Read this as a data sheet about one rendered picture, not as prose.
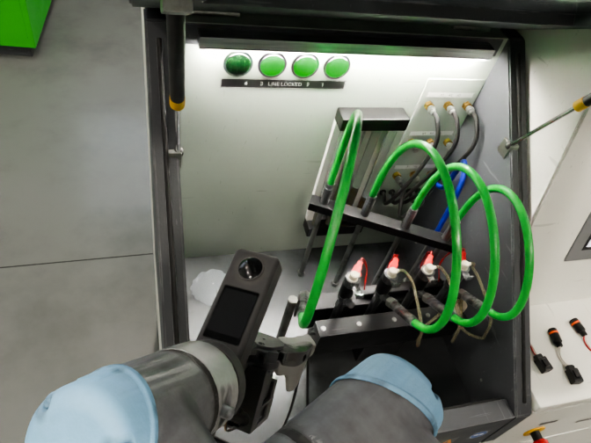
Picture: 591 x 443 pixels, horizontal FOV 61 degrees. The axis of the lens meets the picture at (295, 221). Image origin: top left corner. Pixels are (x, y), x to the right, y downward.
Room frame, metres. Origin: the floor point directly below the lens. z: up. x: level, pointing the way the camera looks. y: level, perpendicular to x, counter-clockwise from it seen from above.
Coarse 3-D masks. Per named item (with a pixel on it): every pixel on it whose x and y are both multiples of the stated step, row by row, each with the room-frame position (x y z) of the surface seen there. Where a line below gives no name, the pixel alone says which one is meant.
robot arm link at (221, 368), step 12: (168, 348) 0.17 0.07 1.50; (180, 348) 0.17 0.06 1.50; (192, 348) 0.17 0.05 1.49; (204, 348) 0.18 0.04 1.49; (216, 348) 0.18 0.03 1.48; (204, 360) 0.16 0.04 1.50; (216, 360) 0.17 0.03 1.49; (228, 360) 0.18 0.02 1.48; (216, 372) 0.16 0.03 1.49; (228, 372) 0.17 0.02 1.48; (216, 384) 0.15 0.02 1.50; (228, 384) 0.16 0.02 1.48; (228, 396) 0.15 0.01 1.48; (228, 408) 0.14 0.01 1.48; (216, 420) 0.13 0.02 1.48
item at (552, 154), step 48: (528, 48) 0.96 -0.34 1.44; (576, 48) 0.87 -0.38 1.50; (528, 96) 0.90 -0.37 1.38; (576, 96) 0.82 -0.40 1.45; (528, 144) 0.84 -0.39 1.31; (576, 144) 0.78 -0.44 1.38; (528, 192) 0.78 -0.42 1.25; (576, 192) 0.78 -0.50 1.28; (576, 288) 0.79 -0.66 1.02; (576, 432) 0.62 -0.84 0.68
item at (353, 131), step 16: (352, 128) 0.60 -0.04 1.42; (352, 144) 0.56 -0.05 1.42; (336, 160) 0.75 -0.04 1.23; (352, 160) 0.53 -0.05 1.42; (336, 176) 0.76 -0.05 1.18; (336, 208) 0.47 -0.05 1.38; (336, 224) 0.45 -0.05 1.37; (320, 272) 0.40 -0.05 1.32; (320, 288) 0.39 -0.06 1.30; (304, 320) 0.38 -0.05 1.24
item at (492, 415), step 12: (444, 408) 0.45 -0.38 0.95; (456, 408) 0.46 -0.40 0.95; (468, 408) 0.46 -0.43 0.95; (480, 408) 0.47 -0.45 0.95; (492, 408) 0.48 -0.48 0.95; (504, 408) 0.48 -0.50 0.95; (444, 420) 0.43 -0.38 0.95; (456, 420) 0.43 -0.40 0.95; (468, 420) 0.44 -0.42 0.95; (480, 420) 0.45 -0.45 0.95; (492, 420) 0.45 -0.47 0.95; (504, 420) 0.46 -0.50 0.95; (444, 432) 0.40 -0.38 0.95; (456, 432) 0.42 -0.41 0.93; (468, 432) 0.43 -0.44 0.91; (492, 432) 0.47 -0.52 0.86
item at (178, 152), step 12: (168, 24) 0.43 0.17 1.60; (180, 24) 0.43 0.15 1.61; (168, 36) 0.44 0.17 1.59; (180, 36) 0.43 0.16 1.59; (168, 48) 0.44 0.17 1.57; (180, 48) 0.44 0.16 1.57; (168, 60) 0.46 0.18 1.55; (180, 60) 0.45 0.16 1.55; (180, 72) 0.46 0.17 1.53; (180, 84) 0.47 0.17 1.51; (180, 96) 0.48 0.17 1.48; (180, 108) 0.49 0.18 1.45; (180, 120) 0.52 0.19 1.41; (180, 132) 0.54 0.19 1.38; (180, 144) 0.55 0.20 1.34; (180, 156) 0.56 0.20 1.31
